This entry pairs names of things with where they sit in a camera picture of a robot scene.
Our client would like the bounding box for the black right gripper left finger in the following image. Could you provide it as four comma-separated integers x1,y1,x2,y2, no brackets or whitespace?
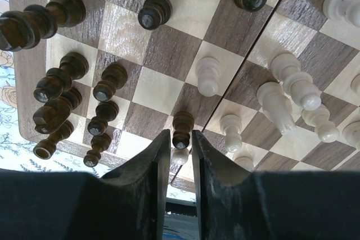
1,129,170,239

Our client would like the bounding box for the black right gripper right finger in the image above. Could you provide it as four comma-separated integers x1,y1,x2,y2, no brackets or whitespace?
192,130,359,239

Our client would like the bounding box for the dark chess piece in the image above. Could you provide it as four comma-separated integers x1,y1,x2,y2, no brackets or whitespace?
172,111,194,150

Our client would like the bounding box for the wooden chess board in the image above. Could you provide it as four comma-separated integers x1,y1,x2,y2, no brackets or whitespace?
7,0,360,193

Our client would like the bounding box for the dark chess rook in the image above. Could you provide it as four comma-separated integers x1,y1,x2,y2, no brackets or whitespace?
33,120,74,160

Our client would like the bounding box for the white chess knight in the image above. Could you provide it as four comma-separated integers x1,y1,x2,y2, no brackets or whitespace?
256,81,296,135

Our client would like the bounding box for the dark chess knight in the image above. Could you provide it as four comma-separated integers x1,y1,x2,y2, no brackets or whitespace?
33,87,82,134

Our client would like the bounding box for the white chess bishop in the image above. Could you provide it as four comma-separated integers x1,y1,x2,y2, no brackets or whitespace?
270,53,321,111

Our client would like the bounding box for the dark chess bishop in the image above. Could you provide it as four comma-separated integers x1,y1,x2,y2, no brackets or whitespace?
33,52,89,103

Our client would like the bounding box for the dark chess king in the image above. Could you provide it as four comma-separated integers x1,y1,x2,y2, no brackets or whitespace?
1,0,86,52

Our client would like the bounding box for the floral table mat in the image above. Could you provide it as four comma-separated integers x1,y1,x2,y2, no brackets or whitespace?
0,0,197,196

